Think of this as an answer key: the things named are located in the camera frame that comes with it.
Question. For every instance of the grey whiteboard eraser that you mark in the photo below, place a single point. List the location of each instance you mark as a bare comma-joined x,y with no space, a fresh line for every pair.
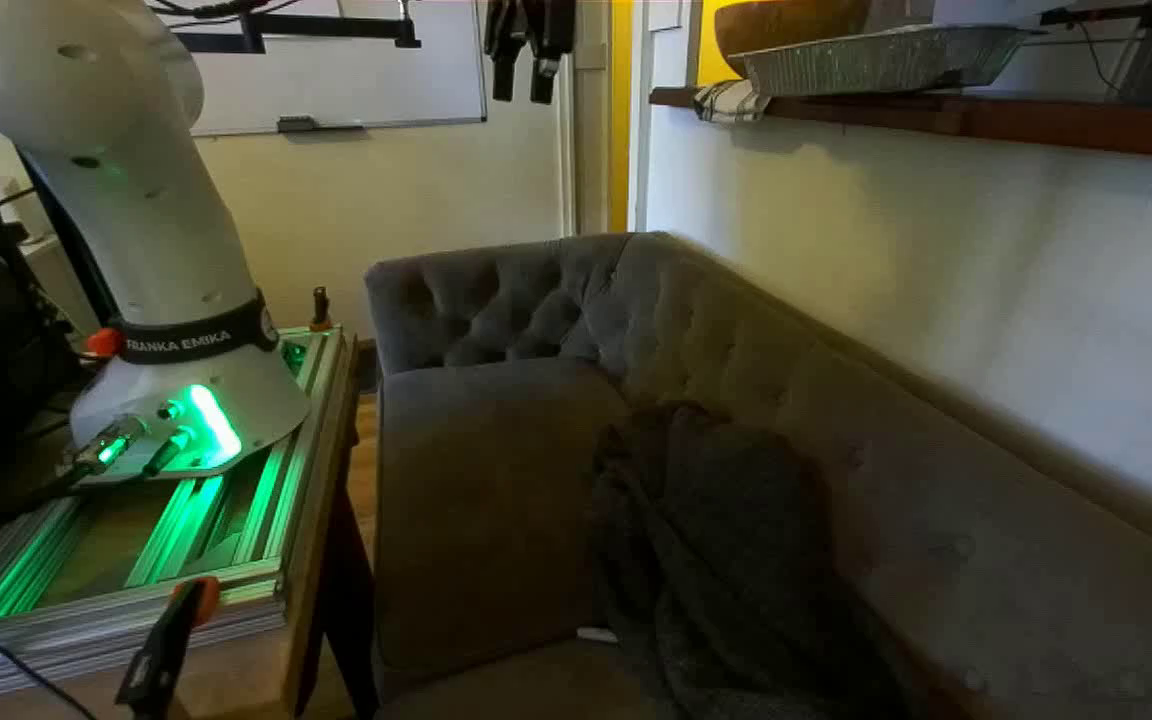
323,127

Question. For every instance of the black overhead mount bar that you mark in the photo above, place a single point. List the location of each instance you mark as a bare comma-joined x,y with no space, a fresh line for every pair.
298,24

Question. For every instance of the small white paper scrap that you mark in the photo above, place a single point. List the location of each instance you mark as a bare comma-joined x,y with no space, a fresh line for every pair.
596,632

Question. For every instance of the grey tufted sofa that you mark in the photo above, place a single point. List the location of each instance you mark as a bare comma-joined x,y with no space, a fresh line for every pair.
498,507

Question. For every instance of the dark grey blanket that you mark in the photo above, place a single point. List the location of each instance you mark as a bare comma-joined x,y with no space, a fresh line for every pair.
723,560

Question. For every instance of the wooden support table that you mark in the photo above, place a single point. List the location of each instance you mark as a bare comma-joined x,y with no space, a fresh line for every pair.
331,560

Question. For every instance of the small dark clamp knob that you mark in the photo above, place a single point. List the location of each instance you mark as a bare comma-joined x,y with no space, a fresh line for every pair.
323,310

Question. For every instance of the striped folded cloth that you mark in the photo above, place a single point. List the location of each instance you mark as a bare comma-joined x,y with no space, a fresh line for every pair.
724,101

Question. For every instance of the orange round knob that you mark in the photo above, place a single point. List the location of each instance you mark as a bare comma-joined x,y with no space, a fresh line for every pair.
102,341

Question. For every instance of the white whiteboard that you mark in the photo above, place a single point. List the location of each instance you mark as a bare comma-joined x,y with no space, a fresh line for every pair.
336,83

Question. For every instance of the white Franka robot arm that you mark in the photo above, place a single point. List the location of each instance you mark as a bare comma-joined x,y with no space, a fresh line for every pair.
110,202

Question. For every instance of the brown wooden bowl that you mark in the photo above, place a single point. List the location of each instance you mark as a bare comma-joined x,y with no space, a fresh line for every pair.
790,24

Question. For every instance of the yellow door frame strip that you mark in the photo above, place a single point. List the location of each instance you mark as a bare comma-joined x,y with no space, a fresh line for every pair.
623,114

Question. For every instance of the dark wooden shelf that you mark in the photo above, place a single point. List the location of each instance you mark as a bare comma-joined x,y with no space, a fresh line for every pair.
1003,120

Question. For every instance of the aluminium extrusion base frame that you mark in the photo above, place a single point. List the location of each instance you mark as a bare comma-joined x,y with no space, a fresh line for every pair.
139,546

